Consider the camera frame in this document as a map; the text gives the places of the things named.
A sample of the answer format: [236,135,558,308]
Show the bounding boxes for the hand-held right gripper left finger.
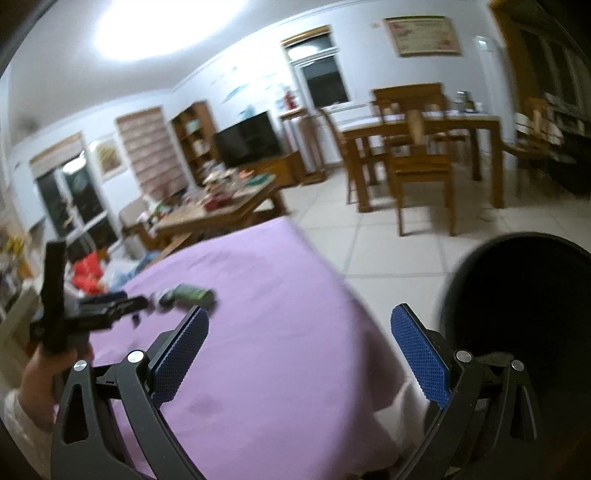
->
[51,306,211,480]

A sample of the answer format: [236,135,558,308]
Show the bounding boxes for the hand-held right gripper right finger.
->
[390,303,542,480]

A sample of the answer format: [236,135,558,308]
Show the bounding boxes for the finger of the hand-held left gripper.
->
[79,294,151,329]

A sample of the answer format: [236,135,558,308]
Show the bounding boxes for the black trash bin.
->
[435,232,591,480]

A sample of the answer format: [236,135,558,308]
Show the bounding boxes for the person's left forearm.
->
[0,387,58,480]

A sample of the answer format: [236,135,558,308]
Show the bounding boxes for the person's left hand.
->
[19,345,95,432]

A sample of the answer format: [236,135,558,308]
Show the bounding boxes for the red bag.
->
[71,250,108,297]

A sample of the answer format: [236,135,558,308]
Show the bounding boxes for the beige armchair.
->
[117,194,163,260]

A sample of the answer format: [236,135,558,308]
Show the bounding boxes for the purple cloth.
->
[88,216,417,480]

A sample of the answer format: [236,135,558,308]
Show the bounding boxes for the glass balcony door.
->
[29,133,122,247]

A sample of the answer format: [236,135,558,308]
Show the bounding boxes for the wooden coffee table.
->
[151,173,288,252]

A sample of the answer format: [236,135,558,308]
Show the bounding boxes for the small framed picture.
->
[93,137,126,182]

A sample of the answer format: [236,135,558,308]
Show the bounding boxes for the pile of small table items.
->
[157,167,273,217]

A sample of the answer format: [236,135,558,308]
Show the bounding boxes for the striped window blind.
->
[115,106,186,205]

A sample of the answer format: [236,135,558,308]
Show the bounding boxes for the wooden bookshelf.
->
[170,102,221,186]

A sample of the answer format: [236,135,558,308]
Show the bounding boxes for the wooden dining chair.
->
[501,97,565,195]
[318,106,394,214]
[370,83,459,237]

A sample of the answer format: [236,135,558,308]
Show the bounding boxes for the wooden television cabinet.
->
[239,150,306,188]

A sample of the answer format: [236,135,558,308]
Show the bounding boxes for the black television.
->
[213,111,286,170]

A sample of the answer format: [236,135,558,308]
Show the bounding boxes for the wooden dining table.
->
[338,112,505,209]

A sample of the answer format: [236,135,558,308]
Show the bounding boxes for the ceiling light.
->
[93,0,260,62]

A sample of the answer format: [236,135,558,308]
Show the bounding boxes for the window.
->
[281,27,352,110]

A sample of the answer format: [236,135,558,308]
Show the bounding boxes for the white tower air conditioner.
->
[475,36,509,117]

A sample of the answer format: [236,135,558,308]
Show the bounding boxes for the framed flower picture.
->
[382,16,462,58]

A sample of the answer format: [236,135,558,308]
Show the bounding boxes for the wooden frame stand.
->
[281,107,328,186]

